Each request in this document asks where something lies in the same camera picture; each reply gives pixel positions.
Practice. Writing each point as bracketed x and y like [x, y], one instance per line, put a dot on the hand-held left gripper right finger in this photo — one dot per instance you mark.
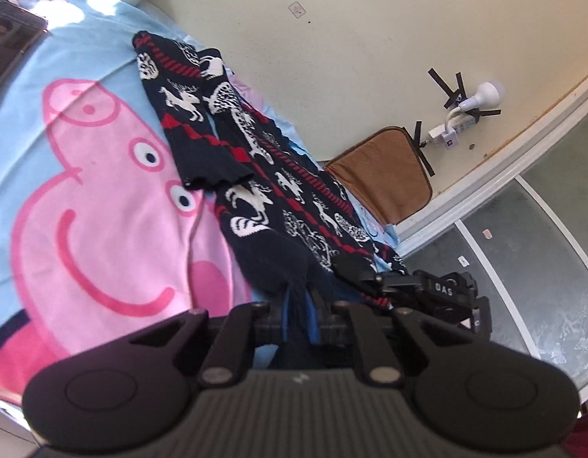
[314, 324]

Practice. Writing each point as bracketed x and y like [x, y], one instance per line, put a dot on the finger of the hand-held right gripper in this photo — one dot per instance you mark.
[394, 288]

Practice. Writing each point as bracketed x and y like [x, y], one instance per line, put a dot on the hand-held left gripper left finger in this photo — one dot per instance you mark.
[285, 307]

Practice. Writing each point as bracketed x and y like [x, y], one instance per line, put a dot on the dark reindeer pattern sweater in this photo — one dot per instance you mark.
[255, 152]

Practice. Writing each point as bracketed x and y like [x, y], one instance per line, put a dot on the frosted glass door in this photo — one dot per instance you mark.
[537, 248]

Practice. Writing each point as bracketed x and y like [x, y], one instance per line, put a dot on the brown seat cushion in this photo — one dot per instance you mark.
[384, 171]

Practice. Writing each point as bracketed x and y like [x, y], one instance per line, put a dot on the black tape strip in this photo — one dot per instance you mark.
[441, 85]
[460, 87]
[418, 133]
[490, 113]
[426, 163]

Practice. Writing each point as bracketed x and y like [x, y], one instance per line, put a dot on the white bulb lamp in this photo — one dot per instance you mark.
[484, 93]

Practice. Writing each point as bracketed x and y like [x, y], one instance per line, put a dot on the blue cartoon pig blanket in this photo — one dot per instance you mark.
[108, 200]

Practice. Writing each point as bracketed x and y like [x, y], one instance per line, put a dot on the dark smartphone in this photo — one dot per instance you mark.
[7, 33]

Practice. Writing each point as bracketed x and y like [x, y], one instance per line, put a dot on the white door frame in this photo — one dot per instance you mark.
[513, 152]

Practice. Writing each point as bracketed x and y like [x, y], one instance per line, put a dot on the small wall sticker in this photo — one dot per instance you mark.
[297, 9]

